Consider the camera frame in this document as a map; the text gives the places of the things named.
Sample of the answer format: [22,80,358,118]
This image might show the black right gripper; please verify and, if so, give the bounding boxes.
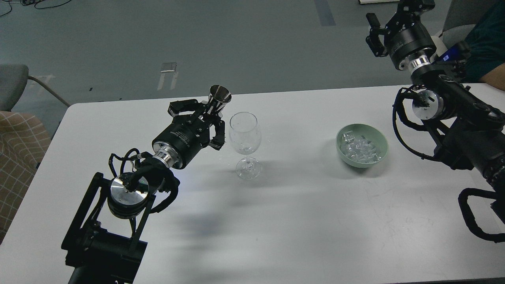
[365,0,436,71]

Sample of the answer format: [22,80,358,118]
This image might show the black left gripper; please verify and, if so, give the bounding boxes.
[153,99,226,170]

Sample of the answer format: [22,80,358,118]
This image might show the steel double jigger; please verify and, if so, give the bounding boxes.
[204,85,232,116]

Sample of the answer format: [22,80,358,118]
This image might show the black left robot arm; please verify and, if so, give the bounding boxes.
[61,94,231,284]

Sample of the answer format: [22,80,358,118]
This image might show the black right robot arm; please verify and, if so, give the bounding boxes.
[366,0,504,243]

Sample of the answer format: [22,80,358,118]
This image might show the clear wine glass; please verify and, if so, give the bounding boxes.
[229,112,262,180]

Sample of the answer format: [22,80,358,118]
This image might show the pile of ice cubes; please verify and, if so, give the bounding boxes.
[340,131,383,164]

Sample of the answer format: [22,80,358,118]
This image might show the grey office chair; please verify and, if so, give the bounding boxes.
[432,0,497,52]

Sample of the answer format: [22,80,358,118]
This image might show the person in dark green shirt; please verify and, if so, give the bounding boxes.
[465,0,505,91]

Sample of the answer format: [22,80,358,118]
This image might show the green bowl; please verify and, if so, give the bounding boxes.
[335,123,389,169]

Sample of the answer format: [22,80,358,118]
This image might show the checked beige cloth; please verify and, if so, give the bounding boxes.
[0,111,52,241]

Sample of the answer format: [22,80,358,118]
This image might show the grey chair at left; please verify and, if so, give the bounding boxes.
[0,64,71,112]

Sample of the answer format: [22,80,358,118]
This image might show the black cables on floor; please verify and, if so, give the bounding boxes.
[0,0,72,17]

